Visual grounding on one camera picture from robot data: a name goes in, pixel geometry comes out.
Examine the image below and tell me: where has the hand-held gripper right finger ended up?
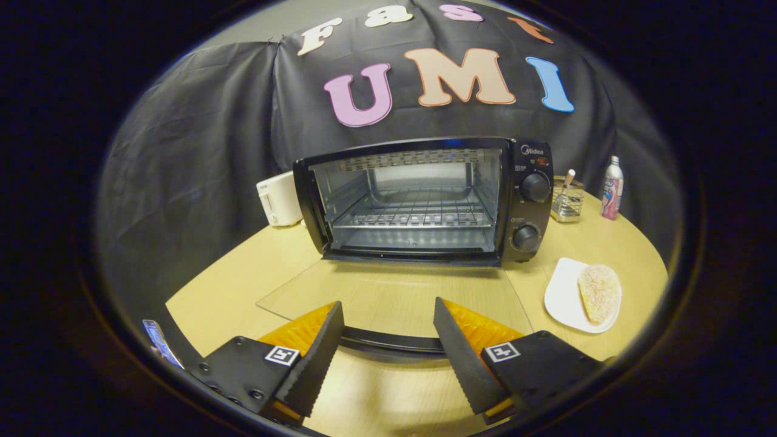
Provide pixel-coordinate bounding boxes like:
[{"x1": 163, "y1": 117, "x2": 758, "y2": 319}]
[{"x1": 433, "y1": 297, "x2": 608, "y2": 425}]

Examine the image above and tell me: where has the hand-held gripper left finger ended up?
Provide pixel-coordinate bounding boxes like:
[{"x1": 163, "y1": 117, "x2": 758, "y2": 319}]
[{"x1": 185, "y1": 300, "x2": 345, "y2": 425}]

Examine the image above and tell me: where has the sugared bread piece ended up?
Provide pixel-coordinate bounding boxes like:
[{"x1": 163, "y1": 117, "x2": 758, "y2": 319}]
[{"x1": 578, "y1": 264, "x2": 622, "y2": 324}]

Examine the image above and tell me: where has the black toaster oven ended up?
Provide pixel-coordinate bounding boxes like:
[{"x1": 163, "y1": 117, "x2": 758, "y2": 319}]
[{"x1": 256, "y1": 137, "x2": 554, "y2": 365}]

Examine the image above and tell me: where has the white bread toaster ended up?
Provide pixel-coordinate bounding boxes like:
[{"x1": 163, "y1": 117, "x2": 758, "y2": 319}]
[{"x1": 256, "y1": 171, "x2": 304, "y2": 227}]

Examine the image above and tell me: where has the white plate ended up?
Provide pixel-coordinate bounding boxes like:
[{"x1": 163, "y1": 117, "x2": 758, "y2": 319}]
[{"x1": 545, "y1": 258, "x2": 622, "y2": 334}]

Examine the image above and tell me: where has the shiny blue flat object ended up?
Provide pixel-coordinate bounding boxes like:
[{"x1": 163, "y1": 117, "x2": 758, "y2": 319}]
[{"x1": 143, "y1": 320, "x2": 184, "y2": 370}]

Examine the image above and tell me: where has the pink and white bottle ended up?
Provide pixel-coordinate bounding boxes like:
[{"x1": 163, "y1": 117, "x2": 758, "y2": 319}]
[{"x1": 601, "y1": 156, "x2": 624, "y2": 220}]

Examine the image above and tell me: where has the black backdrop cloth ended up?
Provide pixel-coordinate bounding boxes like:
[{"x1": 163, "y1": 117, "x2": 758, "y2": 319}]
[{"x1": 97, "y1": 0, "x2": 684, "y2": 316}]

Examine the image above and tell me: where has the metal wire oven rack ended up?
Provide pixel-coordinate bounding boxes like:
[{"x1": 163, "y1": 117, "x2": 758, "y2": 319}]
[{"x1": 333, "y1": 203, "x2": 494, "y2": 229}]

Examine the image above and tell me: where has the metal wire utensil holder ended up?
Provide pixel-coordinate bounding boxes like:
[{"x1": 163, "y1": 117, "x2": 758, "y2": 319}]
[{"x1": 551, "y1": 177, "x2": 585, "y2": 223}]

